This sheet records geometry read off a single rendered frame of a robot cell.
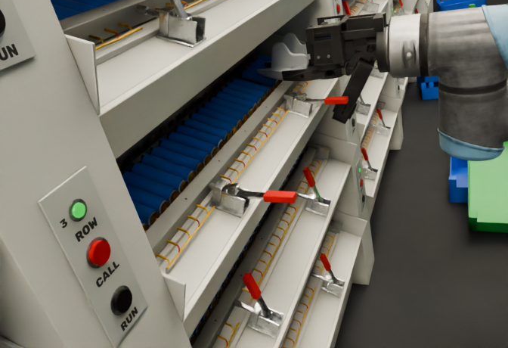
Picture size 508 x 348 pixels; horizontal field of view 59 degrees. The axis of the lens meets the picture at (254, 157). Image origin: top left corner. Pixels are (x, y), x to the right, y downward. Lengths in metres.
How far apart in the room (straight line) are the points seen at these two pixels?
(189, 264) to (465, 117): 0.45
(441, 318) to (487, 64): 0.61
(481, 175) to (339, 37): 0.82
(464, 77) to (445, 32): 0.07
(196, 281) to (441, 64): 0.44
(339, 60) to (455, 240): 0.73
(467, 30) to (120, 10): 0.44
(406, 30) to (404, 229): 0.76
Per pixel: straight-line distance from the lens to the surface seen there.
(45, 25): 0.30
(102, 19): 0.43
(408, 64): 0.68
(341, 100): 0.70
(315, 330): 0.88
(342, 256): 1.02
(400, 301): 1.14
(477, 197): 1.37
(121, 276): 0.34
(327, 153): 0.94
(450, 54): 0.67
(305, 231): 0.77
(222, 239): 0.48
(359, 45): 0.71
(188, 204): 0.48
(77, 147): 0.30
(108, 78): 0.37
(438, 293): 1.15
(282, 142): 0.64
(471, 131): 0.71
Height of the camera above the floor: 0.82
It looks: 26 degrees down
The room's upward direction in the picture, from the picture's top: 14 degrees counter-clockwise
